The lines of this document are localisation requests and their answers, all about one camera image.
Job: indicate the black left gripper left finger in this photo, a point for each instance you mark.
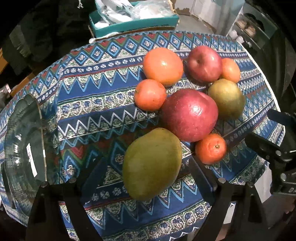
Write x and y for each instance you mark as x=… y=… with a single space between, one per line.
x=45 y=220

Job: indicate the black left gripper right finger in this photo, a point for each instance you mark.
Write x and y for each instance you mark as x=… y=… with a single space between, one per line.
x=248 y=220

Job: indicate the small tangerine with stem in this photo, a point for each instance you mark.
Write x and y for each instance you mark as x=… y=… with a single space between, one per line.
x=211 y=149

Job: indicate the large red apple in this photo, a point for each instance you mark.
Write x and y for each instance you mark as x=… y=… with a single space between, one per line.
x=189 y=114

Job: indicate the small orange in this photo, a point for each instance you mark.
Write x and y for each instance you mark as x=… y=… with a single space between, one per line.
x=230 y=70

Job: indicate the small red apple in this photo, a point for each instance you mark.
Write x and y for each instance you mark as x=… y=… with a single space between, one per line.
x=204 y=64

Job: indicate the medium orange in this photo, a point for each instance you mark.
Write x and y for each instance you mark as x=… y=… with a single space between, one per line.
x=149 y=95

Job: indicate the large orange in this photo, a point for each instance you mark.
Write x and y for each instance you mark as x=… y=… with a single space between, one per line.
x=163 y=65

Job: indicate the glass fruit bowl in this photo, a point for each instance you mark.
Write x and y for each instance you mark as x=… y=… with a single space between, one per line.
x=30 y=157

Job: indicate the grey shoe rack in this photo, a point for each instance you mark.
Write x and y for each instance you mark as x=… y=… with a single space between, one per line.
x=251 y=27

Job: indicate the blue patterned tablecloth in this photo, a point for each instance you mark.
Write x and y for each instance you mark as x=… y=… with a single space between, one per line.
x=86 y=98

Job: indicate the teal cardboard box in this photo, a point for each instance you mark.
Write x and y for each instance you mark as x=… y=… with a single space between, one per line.
x=102 y=29

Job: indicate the dark hanging clothes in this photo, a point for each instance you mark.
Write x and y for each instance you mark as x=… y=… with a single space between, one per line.
x=34 y=34

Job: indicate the clear plastic bag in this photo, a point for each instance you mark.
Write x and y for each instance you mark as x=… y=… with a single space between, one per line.
x=152 y=9

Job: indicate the white printed plastic bag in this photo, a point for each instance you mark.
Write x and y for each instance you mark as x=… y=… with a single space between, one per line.
x=114 y=12

